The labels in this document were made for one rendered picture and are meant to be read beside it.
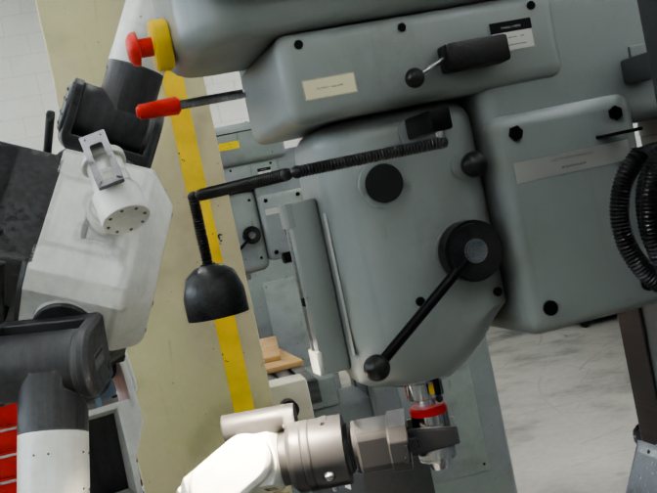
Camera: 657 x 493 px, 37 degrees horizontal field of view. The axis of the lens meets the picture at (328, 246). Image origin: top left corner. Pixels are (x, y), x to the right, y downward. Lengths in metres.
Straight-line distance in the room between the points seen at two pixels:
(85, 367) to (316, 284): 0.33
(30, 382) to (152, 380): 1.60
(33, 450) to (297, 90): 0.57
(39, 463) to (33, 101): 9.05
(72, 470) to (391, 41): 0.66
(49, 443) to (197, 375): 1.65
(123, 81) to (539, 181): 0.70
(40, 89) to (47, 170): 8.80
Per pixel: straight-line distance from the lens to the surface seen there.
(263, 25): 1.08
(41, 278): 1.39
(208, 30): 1.07
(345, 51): 1.10
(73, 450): 1.31
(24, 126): 10.24
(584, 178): 1.19
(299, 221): 1.17
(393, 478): 1.57
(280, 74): 1.09
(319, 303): 1.17
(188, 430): 2.94
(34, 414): 1.31
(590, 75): 1.22
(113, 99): 1.58
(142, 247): 1.43
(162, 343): 2.90
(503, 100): 1.16
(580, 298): 1.19
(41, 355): 1.32
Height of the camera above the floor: 1.55
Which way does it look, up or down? 3 degrees down
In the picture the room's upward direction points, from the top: 12 degrees counter-clockwise
